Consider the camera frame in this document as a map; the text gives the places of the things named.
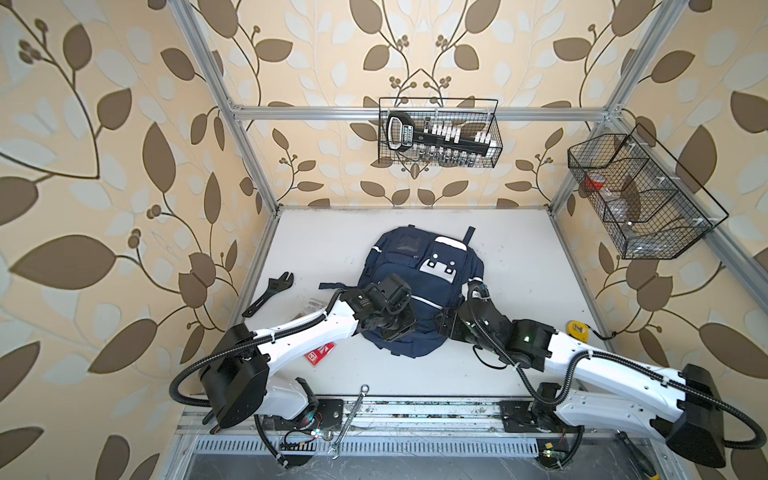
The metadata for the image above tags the navy blue student backpack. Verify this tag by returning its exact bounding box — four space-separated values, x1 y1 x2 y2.
357 225 484 358

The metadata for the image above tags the red booklet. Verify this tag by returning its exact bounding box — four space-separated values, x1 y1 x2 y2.
304 342 336 367

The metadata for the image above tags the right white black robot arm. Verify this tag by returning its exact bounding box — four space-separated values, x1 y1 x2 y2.
435 298 767 468

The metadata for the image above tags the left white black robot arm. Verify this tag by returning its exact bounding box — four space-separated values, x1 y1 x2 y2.
169 274 416 429

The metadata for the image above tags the yellow tape measure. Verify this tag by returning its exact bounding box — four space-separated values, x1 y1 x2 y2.
566 320 591 343

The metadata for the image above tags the silver combination wrench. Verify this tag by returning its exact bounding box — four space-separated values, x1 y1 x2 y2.
327 384 370 460

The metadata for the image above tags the black adjustable wrench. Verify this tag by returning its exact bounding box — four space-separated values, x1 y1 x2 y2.
242 271 294 318

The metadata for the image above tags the black yellow screwdriver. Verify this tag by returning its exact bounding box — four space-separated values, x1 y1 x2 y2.
616 431 660 480

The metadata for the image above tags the red capped clear bottle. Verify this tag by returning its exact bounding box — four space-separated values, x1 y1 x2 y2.
583 172 621 202

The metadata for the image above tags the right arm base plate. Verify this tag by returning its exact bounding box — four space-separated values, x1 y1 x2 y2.
498 400 579 435

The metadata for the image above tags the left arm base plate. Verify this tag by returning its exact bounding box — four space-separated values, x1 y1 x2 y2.
298 398 344 430

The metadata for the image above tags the black socket set rail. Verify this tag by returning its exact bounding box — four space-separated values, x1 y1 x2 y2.
378 109 503 159

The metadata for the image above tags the right wall wire basket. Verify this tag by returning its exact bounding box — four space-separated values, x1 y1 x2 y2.
568 124 729 260

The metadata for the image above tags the wall wire basket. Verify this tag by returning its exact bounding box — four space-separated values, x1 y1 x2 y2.
378 96 503 169
568 124 729 260

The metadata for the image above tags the back wall wire basket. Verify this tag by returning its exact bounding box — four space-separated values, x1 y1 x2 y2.
378 96 503 169

